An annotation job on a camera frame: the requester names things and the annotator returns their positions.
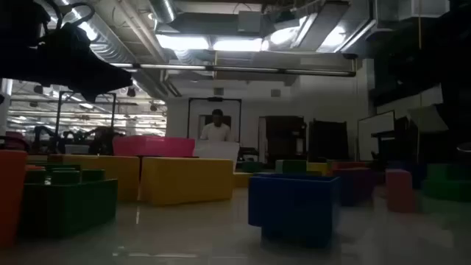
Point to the long red stud brick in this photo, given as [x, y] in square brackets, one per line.
[349, 164]

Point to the round silver air duct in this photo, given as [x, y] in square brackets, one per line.
[163, 9]

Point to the person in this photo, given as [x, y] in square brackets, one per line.
[217, 132]

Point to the small green stud brick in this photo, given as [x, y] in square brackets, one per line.
[59, 166]
[66, 206]
[292, 166]

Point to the wide yellow wooden block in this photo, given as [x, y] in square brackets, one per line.
[106, 176]
[184, 180]

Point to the dark desk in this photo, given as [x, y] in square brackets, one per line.
[397, 143]

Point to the thin pink stick block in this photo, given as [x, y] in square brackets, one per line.
[400, 191]

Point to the rectangular grey air duct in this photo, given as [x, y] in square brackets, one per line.
[213, 24]

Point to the dark tall cabinet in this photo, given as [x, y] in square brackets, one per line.
[285, 136]
[327, 140]

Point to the long orange stud brick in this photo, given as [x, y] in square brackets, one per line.
[11, 198]

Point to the black metal rig frame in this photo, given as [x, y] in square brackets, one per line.
[57, 121]

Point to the long horizontal ceiling pipe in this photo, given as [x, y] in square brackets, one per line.
[239, 68]

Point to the black cart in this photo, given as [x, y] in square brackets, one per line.
[249, 152]

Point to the pink plastic bin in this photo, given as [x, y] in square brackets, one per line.
[154, 146]

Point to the black background robot arm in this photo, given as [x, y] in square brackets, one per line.
[99, 140]

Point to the small yellow block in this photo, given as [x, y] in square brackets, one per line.
[243, 180]

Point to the small blue stud brick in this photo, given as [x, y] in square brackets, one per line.
[294, 210]
[419, 173]

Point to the thin purple stick block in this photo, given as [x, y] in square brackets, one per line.
[355, 186]

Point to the whiteboard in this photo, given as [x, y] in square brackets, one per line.
[375, 136]

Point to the green wooden plank block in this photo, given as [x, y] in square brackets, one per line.
[449, 187]

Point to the red background object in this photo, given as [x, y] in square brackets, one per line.
[14, 140]

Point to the long green stud brick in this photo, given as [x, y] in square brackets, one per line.
[257, 166]

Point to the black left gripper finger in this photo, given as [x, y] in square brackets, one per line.
[110, 75]
[92, 95]

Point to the black door frame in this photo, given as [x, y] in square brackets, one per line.
[189, 117]

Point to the clear plastic bin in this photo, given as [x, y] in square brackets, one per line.
[217, 154]

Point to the large corrugated air duct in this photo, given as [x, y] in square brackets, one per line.
[110, 40]

